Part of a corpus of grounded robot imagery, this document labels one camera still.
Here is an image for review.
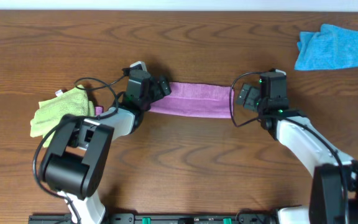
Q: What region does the purple microfiber cloth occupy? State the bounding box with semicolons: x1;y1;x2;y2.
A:
150;82;234;119

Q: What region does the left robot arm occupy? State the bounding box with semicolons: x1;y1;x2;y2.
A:
32;68;172;223

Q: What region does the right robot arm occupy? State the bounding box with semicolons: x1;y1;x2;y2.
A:
229;69;358;223

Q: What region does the purple folded cloth under green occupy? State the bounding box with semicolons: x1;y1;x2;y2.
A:
94;106;104;116

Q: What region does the blue microfiber cloth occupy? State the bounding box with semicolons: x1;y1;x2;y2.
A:
295;24;358;71

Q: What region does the left black cable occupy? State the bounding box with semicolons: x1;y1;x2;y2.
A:
32;77;130;224

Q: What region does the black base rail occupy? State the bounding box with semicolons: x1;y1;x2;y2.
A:
27;213;294;224

